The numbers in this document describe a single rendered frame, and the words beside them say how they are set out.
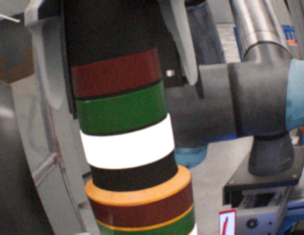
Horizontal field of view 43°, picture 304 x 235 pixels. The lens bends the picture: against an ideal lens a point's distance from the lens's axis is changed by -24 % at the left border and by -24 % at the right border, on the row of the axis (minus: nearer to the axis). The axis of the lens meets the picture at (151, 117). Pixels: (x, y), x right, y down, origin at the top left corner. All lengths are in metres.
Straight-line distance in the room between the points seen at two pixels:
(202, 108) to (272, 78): 0.08
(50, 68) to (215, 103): 0.25
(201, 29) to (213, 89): 0.43
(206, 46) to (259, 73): 0.46
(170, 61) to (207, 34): 0.62
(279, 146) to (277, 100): 0.62
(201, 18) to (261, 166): 0.40
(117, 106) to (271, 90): 0.27
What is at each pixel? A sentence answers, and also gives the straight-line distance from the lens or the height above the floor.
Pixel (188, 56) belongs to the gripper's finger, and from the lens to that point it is 0.18.
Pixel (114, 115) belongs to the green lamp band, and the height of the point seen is 1.43.
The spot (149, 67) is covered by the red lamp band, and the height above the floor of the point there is 1.44.
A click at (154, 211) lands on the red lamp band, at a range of 0.17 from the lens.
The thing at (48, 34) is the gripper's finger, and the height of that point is 1.46.
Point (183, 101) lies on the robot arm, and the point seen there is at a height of 1.37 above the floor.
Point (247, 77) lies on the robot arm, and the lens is 0.42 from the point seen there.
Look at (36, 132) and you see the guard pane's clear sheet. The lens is 1.57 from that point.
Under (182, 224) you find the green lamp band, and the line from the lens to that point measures 0.18.
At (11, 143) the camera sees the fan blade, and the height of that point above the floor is 1.40.
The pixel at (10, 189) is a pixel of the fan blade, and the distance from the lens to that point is 0.26.
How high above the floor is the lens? 1.46
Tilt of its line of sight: 14 degrees down
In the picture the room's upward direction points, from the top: 10 degrees counter-clockwise
